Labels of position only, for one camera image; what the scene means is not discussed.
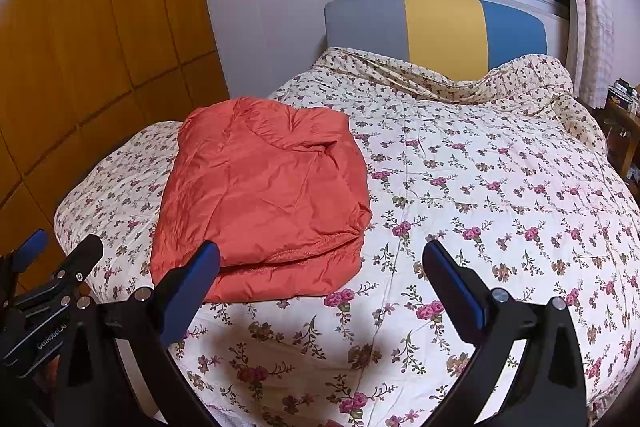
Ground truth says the wooden wardrobe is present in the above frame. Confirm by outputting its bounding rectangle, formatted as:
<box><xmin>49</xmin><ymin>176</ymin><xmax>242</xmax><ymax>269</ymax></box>
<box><xmin>0</xmin><ymin>0</ymin><xmax>231</xmax><ymax>253</ymax></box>

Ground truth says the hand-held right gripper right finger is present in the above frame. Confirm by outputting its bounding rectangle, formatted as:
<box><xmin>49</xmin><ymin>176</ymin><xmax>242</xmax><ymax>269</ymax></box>
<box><xmin>422</xmin><ymin>239</ymin><xmax>588</xmax><ymax>427</ymax></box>

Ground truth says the clutter of desk items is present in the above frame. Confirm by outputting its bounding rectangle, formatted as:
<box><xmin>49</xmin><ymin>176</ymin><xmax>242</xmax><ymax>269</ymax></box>
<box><xmin>607</xmin><ymin>77</ymin><xmax>640</xmax><ymax>115</ymax></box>

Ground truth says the long floral curtain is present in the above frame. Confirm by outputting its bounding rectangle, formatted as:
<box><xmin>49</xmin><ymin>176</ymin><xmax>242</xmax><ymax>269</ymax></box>
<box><xmin>552</xmin><ymin>0</ymin><xmax>616</xmax><ymax>108</ymax></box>

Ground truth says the wooden desk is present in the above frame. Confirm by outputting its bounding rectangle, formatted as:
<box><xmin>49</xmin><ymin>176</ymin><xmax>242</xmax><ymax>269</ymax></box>
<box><xmin>602</xmin><ymin>99</ymin><xmax>640</xmax><ymax>182</ymax></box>

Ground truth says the grey yellow blue headboard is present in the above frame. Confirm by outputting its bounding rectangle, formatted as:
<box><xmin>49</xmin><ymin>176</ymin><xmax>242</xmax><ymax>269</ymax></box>
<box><xmin>324</xmin><ymin>0</ymin><xmax>548</xmax><ymax>80</ymax></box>

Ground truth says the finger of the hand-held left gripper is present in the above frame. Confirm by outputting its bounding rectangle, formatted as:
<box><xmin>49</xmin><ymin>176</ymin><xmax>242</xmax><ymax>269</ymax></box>
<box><xmin>50</xmin><ymin>234</ymin><xmax>104</xmax><ymax>305</ymax></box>
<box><xmin>10</xmin><ymin>228</ymin><xmax>50</xmax><ymax>273</ymax></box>

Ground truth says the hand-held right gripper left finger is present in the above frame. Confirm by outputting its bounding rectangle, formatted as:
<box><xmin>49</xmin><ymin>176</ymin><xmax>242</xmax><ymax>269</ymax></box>
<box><xmin>52</xmin><ymin>239</ymin><xmax>241</xmax><ymax>427</ymax></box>

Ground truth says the orange quilted jacket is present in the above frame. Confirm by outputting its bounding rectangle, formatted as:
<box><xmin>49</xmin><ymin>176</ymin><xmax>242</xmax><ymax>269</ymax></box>
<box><xmin>150</xmin><ymin>97</ymin><xmax>373</xmax><ymax>303</ymax></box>

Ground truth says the floral quilt bed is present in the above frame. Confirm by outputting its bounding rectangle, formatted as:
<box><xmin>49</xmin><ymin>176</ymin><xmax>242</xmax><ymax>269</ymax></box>
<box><xmin>52</xmin><ymin>47</ymin><xmax>640</xmax><ymax>427</ymax></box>

